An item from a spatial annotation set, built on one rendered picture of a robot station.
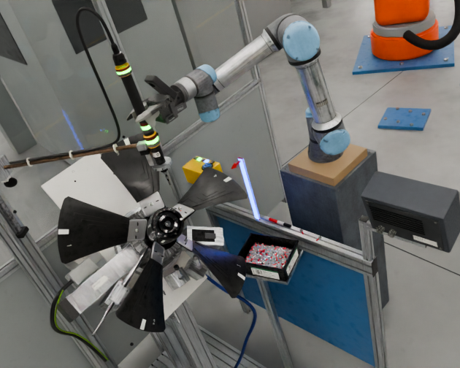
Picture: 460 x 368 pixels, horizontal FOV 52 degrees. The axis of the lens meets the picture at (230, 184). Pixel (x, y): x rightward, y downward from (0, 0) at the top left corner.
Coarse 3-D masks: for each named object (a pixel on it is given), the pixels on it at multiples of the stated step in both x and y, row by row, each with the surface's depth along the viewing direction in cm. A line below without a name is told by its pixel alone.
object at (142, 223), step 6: (132, 222) 163; (138, 222) 164; (144, 222) 165; (132, 228) 164; (138, 228) 165; (144, 228) 166; (132, 234) 165; (138, 234) 166; (144, 234) 167; (132, 240) 167
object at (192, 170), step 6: (198, 156) 224; (192, 162) 221; (198, 162) 220; (216, 162) 216; (186, 168) 219; (192, 168) 217; (198, 168) 216; (216, 168) 214; (186, 174) 221; (192, 174) 217; (198, 174) 214; (192, 180) 221
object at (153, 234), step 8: (160, 208) 164; (168, 208) 165; (152, 216) 162; (160, 216) 164; (168, 216) 165; (176, 216) 166; (152, 224) 161; (160, 224) 162; (176, 224) 165; (152, 232) 162; (160, 232) 162; (168, 232) 163; (176, 232) 164; (144, 240) 169; (152, 240) 166; (160, 240) 163; (168, 240) 162; (176, 240) 174; (168, 248) 172
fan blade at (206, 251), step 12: (204, 252) 171; (216, 252) 177; (204, 264) 165; (216, 264) 169; (228, 264) 174; (240, 264) 179; (216, 276) 165; (228, 276) 169; (228, 288) 165; (240, 288) 169
